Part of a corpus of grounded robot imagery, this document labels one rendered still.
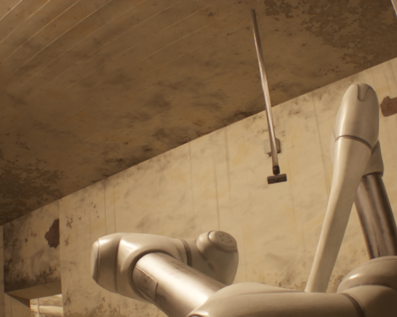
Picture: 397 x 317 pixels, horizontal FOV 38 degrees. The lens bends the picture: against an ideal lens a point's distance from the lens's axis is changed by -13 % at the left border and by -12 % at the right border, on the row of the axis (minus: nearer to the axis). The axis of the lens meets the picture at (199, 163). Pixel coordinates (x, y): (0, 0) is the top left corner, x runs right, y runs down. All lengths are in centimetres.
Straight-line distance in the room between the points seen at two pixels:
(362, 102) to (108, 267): 70
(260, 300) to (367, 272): 18
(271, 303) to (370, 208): 87
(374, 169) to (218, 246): 49
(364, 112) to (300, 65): 268
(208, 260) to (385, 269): 57
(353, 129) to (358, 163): 8
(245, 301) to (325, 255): 74
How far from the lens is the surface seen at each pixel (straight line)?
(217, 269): 131
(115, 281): 125
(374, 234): 153
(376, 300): 79
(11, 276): 666
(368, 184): 156
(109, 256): 124
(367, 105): 148
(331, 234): 141
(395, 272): 82
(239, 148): 463
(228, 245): 130
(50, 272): 599
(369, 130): 145
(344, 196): 140
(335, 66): 418
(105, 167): 536
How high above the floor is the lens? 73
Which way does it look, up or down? 25 degrees up
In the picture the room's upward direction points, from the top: 4 degrees counter-clockwise
